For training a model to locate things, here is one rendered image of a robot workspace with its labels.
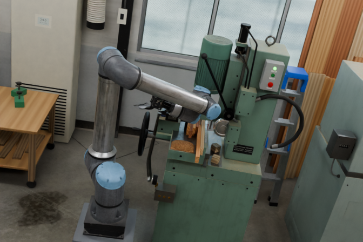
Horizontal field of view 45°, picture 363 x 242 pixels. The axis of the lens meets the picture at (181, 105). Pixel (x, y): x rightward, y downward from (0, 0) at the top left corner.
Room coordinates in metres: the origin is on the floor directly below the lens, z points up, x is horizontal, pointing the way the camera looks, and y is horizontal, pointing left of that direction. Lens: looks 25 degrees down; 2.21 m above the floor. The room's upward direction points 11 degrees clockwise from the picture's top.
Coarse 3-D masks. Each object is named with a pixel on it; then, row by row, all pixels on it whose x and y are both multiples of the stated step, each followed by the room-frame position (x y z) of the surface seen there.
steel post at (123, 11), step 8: (128, 0) 3.64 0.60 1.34; (120, 8) 3.62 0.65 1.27; (128, 8) 3.64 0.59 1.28; (120, 16) 3.60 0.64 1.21; (128, 16) 3.64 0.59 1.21; (120, 24) 3.63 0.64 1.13; (128, 24) 3.64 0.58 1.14; (120, 32) 3.63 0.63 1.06; (128, 32) 3.64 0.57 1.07; (120, 40) 3.63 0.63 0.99; (128, 40) 3.64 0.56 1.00; (120, 48) 3.64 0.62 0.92; (128, 48) 3.70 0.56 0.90; (120, 88) 3.64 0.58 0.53; (120, 96) 3.64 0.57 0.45; (120, 104) 3.64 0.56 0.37
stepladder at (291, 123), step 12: (288, 72) 3.12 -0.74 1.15; (300, 72) 3.15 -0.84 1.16; (300, 84) 3.17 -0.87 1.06; (300, 96) 3.13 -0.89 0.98; (276, 108) 3.14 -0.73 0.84; (300, 108) 3.15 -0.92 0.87; (276, 120) 3.11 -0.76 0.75; (288, 120) 3.15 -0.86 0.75; (288, 132) 3.12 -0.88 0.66; (264, 156) 3.08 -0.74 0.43; (288, 156) 3.09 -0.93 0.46; (264, 168) 3.06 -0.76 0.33; (276, 180) 3.03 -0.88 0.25; (276, 192) 3.04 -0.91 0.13; (276, 204) 3.02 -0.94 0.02
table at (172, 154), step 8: (160, 136) 2.35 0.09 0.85; (168, 136) 2.35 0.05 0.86; (176, 136) 2.30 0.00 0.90; (184, 136) 2.32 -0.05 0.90; (192, 136) 2.34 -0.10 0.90; (168, 152) 2.14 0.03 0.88; (176, 152) 2.14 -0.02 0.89; (184, 152) 2.14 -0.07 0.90; (184, 160) 2.14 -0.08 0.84; (192, 160) 2.14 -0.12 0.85; (200, 160) 2.14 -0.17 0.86
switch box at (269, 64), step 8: (264, 64) 2.31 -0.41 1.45; (272, 64) 2.26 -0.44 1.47; (280, 64) 2.26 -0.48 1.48; (264, 72) 2.26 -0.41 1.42; (272, 72) 2.26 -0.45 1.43; (280, 72) 2.26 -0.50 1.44; (264, 80) 2.25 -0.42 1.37; (272, 80) 2.26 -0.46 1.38; (264, 88) 2.25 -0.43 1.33; (272, 88) 2.26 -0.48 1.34
